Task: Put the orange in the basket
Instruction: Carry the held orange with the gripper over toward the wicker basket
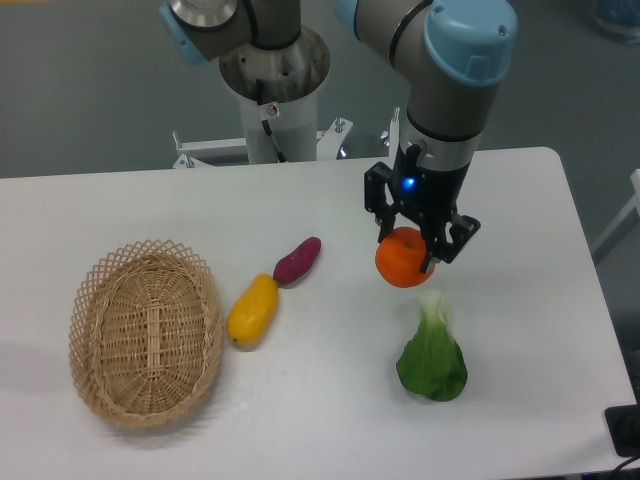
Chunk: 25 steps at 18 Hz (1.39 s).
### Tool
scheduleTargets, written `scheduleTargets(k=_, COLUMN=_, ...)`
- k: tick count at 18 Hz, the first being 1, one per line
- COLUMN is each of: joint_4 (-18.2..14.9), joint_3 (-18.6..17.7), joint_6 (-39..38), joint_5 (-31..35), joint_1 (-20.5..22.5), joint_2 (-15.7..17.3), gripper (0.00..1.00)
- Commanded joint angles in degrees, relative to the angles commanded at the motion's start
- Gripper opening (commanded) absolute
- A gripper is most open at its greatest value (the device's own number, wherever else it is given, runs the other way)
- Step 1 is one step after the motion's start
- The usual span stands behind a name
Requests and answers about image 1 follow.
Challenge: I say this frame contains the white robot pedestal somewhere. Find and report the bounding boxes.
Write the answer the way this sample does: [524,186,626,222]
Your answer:
[172,27,353,169]

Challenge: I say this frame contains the blue object top right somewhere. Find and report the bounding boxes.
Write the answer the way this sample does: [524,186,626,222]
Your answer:
[591,0,639,44]

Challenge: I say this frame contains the black device at table edge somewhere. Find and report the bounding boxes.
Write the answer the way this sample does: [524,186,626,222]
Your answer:
[604,405,639,458]

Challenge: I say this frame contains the green bok choy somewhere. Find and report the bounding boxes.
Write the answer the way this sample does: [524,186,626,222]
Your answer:
[396,290,468,402]

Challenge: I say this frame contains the black cable on pedestal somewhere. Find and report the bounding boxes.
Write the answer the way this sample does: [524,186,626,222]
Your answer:
[255,78,288,164]

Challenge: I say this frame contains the purple sweet potato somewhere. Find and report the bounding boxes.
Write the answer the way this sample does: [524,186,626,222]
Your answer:
[272,236,322,285]

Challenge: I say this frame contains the yellow mango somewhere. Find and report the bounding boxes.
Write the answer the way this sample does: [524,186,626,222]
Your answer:
[226,273,279,348]

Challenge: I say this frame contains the white frame at right edge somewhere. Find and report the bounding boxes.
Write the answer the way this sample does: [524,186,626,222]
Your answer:
[590,169,639,264]

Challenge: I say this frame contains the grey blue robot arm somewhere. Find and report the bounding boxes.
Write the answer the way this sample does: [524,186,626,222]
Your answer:
[159,1,518,271]

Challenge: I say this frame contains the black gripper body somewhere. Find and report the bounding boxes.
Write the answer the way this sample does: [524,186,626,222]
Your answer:
[389,145,469,235]

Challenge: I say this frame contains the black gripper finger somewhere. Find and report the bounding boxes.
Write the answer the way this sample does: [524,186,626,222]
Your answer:
[420,212,481,273]
[364,162,397,243]

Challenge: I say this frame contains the orange fruit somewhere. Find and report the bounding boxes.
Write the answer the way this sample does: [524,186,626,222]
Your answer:
[375,227,435,288]

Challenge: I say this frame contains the woven wicker basket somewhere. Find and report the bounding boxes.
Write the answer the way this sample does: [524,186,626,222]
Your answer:
[69,240,223,429]

